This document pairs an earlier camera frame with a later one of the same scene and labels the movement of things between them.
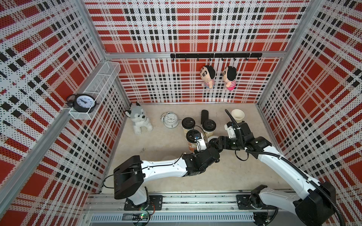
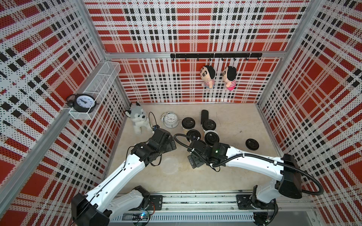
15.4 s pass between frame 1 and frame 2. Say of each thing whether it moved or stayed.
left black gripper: moved
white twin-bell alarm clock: stayed
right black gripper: moved
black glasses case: stayed
